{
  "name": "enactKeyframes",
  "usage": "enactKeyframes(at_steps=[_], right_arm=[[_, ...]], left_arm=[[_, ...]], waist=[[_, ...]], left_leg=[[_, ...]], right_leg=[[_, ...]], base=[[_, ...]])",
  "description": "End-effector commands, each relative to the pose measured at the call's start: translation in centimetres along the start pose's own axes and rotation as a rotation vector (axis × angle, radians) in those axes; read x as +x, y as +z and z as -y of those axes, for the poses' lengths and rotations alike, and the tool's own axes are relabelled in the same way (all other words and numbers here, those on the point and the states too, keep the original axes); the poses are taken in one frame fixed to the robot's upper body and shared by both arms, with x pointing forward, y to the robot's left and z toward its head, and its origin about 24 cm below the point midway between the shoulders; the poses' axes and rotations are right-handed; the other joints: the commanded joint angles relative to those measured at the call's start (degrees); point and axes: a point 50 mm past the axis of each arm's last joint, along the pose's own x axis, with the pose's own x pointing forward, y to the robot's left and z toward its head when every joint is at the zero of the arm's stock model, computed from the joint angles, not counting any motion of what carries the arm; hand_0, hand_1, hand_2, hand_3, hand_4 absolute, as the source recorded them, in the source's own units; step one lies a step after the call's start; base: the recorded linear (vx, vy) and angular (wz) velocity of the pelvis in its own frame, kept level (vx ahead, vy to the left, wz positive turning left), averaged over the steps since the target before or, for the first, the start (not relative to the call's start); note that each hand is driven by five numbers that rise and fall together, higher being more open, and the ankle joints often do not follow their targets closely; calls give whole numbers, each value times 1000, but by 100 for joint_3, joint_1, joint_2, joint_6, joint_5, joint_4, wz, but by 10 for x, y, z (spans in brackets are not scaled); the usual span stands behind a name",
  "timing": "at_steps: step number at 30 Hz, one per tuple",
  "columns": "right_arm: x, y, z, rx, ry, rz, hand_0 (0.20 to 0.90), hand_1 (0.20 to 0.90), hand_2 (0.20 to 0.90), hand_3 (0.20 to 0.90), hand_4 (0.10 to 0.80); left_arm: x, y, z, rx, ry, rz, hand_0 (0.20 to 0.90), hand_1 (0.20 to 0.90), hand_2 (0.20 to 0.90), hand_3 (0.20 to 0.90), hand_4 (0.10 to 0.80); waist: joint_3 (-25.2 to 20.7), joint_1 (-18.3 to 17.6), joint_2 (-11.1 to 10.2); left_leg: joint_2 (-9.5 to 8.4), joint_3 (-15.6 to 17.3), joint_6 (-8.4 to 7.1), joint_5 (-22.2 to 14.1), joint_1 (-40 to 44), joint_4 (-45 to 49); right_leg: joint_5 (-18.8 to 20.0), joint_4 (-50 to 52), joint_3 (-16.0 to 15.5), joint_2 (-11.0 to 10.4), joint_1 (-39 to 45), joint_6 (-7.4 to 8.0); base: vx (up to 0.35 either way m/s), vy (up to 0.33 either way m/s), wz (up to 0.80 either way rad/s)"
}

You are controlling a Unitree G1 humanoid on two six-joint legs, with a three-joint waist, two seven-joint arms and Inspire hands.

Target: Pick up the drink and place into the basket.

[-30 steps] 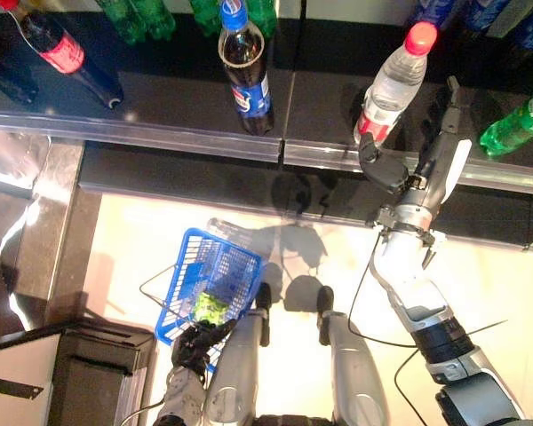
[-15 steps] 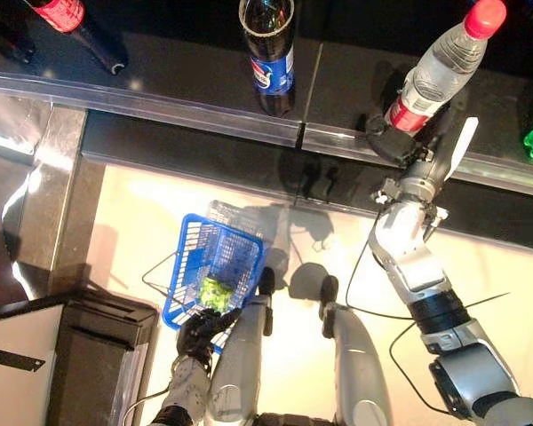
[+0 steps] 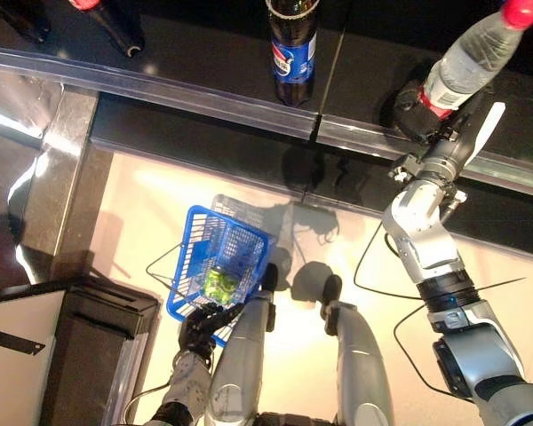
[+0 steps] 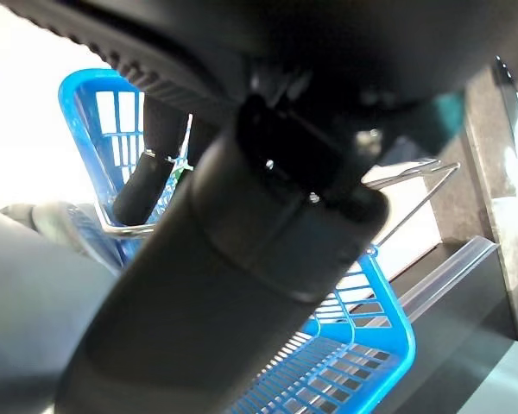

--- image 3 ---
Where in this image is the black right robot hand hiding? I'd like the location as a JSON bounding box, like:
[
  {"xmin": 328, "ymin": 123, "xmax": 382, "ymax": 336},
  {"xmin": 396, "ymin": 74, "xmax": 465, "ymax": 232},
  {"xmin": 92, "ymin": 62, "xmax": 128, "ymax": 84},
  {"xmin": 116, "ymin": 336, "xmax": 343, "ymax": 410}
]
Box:
[{"xmin": 393, "ymin": 79, "xmax": 490, "ymax": 144}]

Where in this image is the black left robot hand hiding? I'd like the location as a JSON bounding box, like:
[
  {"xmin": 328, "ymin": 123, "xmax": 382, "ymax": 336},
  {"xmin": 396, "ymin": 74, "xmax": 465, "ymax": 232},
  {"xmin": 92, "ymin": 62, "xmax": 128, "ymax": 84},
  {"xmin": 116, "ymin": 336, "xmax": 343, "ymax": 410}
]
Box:
[{"xmin": 177, "ymin": 301, "xmax": 246, "ymax": 357}]

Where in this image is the blue plastic shopping basket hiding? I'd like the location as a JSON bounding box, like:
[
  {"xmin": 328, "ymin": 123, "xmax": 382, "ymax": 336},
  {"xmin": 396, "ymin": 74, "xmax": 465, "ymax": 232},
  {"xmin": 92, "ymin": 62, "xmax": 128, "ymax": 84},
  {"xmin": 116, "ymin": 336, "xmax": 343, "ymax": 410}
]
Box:
[{"xmin": 145, "ymin": 203, "xmax": 272, "ymax": 350}]

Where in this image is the clear water bottle red cap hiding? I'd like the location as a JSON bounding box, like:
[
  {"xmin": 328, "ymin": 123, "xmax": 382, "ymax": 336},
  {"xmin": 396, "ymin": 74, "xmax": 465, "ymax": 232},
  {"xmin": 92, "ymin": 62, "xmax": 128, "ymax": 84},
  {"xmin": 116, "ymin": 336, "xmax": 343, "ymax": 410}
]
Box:
[{"xmin": 419, "ymin": 0, "xmax": 533, "ymax": 121}]

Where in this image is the grey left robot leg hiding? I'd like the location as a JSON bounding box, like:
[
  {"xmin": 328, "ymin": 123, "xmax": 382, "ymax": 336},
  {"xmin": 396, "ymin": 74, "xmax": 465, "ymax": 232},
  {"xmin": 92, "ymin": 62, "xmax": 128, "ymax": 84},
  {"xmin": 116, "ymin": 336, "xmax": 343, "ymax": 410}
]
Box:
[{"xmin": 203, "ymin": 263, "xmax": 279, "ymax": 426}]

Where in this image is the grey robot leg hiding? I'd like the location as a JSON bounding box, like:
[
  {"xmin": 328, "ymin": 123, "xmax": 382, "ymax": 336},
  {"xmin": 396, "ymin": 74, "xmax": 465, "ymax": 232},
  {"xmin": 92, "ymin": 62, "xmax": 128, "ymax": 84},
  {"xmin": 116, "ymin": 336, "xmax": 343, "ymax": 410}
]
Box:
[
  {"xmin": 203, "ymin": 263, "xmax": 279, "ymax": 426},
  {"xmin": 319, "ymin": 273, "xmax": 396, "ymax": 426}
]

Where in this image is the white flat wrist plate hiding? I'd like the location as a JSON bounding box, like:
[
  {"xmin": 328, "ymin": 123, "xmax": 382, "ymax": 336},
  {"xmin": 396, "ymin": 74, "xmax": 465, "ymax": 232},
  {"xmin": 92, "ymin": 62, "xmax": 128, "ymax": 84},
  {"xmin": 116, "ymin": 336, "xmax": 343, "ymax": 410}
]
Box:
[{"xmin": 464, "ymin": 101, "xmax": 507, "ymax": 169}]

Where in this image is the black side shelf unit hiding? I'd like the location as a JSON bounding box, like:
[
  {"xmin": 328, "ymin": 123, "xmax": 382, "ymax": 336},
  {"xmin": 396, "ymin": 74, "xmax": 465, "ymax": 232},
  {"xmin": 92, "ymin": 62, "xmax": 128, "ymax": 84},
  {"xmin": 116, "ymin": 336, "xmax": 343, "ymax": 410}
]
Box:
[{"xmin": 0, "ymin": 274, "xmax": 161, "ymax": 426}]

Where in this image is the pepsi cola bottle blue label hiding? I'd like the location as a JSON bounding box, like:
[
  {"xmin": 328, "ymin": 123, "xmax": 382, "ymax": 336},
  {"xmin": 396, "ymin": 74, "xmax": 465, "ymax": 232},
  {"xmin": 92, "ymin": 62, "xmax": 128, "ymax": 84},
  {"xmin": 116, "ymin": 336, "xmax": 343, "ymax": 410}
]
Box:
[{"xmin": 266, "ymin": 0, "xmax": 320, "ymax": 107}]

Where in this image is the grey right robot leg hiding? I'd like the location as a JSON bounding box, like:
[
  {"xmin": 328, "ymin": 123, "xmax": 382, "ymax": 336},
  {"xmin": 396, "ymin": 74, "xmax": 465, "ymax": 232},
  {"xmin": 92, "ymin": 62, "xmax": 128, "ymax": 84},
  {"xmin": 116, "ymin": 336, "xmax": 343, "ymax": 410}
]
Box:
[{"xmin": 319, "ymin": 273, "xmax": 396, "ymax": 426}]

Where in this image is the glossy dark end panel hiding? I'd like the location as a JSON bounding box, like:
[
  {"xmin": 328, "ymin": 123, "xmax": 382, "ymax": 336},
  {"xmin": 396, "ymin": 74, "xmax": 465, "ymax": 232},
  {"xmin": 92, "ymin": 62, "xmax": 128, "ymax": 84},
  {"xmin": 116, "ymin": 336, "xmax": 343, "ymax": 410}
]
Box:
[{"xmin": 0, "ymin": 66, "xmax": 101, "ymax": 285}]

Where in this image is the black store shelf unit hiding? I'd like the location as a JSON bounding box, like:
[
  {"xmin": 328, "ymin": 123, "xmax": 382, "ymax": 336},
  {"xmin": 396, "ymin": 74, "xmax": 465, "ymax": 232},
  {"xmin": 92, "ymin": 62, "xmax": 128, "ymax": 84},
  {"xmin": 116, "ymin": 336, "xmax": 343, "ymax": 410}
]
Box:
[{"xmin": 0, "ymin": 0, "xmax": 533, "ymax": 285}]

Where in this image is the cola bottle red label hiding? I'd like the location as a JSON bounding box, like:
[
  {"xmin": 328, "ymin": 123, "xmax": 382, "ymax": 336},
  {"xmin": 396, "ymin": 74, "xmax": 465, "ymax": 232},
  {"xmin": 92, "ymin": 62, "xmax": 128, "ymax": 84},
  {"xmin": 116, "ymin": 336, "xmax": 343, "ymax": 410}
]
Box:
[{"xmin": 68, "ymin": 0, "xmax": 146, "ymax": 58}]

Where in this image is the dark cola bottle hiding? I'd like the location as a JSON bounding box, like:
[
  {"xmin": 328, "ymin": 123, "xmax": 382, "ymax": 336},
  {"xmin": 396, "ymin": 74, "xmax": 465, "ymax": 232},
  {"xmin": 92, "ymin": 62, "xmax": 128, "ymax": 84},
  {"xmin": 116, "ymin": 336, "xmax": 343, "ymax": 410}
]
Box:
[{"xmin": 0, "ymin": 0, "xmax": 52, "ymax": 44}]

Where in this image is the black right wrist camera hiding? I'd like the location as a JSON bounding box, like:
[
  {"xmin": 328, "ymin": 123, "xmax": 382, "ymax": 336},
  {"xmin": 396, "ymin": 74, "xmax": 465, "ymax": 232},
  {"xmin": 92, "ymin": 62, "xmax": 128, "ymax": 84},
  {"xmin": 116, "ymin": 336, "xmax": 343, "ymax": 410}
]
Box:
[{"xmin": 387, "ymin": 153, "xmax": 424, "ymax": 183}]

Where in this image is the clear plastic price rail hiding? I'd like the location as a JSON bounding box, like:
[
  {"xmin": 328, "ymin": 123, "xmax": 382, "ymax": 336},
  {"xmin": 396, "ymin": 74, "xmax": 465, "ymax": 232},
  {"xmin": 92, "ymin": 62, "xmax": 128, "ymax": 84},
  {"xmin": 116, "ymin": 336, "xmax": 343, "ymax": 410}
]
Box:
[
  {"xmin": 0, "ymin": 47, "xmax": 321, "ymax": 139},
  {"xmin": 314, "ymin": 113, "xmax": 533, "ymax": 190}
]

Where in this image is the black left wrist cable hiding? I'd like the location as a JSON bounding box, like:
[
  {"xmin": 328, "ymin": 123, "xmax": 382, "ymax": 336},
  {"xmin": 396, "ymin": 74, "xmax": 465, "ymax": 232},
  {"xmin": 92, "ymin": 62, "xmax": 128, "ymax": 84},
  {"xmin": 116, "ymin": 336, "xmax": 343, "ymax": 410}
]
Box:
[{"xmin": 123, "ymin": 381, "xmax": 174, "ymax": 426}]

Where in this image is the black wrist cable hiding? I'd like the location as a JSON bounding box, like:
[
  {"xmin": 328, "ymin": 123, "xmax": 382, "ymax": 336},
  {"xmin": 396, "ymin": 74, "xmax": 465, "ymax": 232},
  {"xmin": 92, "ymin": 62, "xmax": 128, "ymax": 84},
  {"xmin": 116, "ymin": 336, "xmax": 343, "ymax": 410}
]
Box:
[
  {"xmin": 354, "ymin": 221, "xmax": 528, "ymax": 400},
  {"xmin": 123, "ymin": 381, "xmax": 174, "ymax": 426}
]

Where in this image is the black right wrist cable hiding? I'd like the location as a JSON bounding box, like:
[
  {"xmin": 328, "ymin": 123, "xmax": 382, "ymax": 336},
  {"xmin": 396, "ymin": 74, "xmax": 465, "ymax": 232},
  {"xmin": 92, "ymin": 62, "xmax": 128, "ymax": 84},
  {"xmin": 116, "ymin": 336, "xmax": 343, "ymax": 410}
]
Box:
[{"xmin": 354, "ymin": 221, "xmax": 528, "ymax": 400}]

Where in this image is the dark metal shelf bracket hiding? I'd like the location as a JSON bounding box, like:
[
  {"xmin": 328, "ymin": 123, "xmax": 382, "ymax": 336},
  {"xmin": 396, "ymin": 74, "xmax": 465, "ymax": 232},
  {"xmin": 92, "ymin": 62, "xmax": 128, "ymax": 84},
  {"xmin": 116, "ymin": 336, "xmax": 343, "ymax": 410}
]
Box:
[{"xmin": 0, "ymin": 323, "xmax": 45, "ymax": 356}]

